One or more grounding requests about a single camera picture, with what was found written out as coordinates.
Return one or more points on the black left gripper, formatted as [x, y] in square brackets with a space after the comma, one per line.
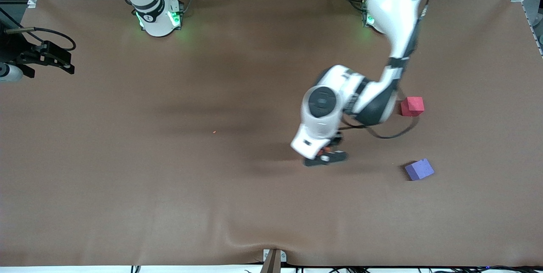
[336, 141]

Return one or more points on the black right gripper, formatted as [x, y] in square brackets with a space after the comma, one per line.
[17, 51]

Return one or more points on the orange foam block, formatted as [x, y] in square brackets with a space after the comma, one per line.
[326, 151]

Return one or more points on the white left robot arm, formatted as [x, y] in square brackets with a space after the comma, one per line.
[394, 6]

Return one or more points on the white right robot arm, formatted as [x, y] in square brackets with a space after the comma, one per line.
[155, 14]

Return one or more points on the red foam block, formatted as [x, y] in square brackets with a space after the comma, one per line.
[413, 107]

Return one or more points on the purple foam block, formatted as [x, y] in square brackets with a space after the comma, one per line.
[420, 169]

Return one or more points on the brown table mat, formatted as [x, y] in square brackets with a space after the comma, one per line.
[169, 201]

